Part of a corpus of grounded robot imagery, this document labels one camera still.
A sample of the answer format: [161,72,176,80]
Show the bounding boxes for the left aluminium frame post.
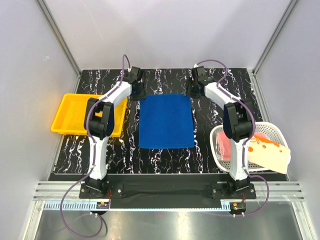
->
[36,0,82,77]

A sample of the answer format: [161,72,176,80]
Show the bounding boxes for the aluminium frame post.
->
[36,0,82,77]
[252,0,300,76]

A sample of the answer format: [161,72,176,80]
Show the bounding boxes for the yellow plastic bin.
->
[51,93,128,138]

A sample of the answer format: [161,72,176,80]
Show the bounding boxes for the right controller board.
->
[231,202,247,212]

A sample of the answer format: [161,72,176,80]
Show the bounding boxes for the controller board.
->
[231,202,247,212]
[96,201,110,210]

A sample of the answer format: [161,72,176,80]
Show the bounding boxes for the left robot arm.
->
[84,66,147,198]

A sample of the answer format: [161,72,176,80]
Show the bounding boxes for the pink white towel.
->
[216,131,268,161]

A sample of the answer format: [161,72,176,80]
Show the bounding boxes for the left controller board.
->
[96,201,110,210]

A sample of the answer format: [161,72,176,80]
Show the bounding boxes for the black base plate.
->
[79,173,257,211]

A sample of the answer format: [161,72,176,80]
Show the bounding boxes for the orange patterned towel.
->
[248,134,291,174]

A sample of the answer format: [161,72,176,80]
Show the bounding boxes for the blue towel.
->
[138,94,195,150]

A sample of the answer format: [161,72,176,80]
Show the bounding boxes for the white plastic basket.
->
[209,121,288,173]

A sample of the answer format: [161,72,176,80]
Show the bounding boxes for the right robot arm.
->
[185,65,256,199]

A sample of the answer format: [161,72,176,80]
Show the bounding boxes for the right aluminium frame post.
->
[252,0,300,76]

